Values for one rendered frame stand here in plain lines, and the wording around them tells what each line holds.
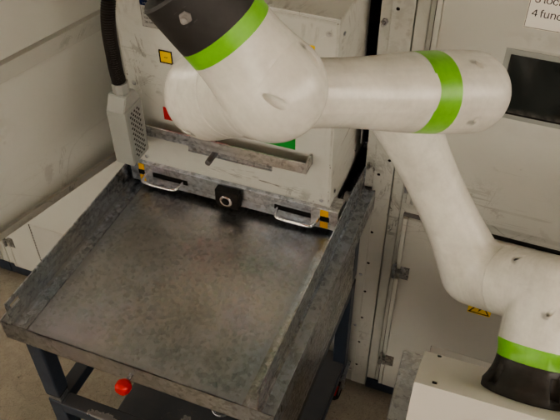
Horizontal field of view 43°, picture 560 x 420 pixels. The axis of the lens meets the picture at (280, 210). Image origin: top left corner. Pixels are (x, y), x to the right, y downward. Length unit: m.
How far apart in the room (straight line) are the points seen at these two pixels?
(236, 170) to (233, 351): 0.44
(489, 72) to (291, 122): 0.44
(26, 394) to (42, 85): 1.18
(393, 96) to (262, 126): 0.29
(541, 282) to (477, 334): 0.82
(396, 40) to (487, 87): 0.54
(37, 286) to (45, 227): 0.93
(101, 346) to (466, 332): 1.03
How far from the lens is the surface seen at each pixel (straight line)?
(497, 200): 1.71
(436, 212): 1.28
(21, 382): 2.58
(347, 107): 0.89
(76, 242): 1.70
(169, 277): 1.60
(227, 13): 0.65
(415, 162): 1.22
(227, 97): 0.68
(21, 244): 2.71
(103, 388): 2.49
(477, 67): 1.04
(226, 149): 1.58
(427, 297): 1.99
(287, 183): 1.62
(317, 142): 1.52
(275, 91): 0.67
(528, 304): 1.27
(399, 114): 0.95
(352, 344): 2.28
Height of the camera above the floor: 2.03
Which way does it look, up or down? 43 degrees down
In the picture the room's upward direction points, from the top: straight up
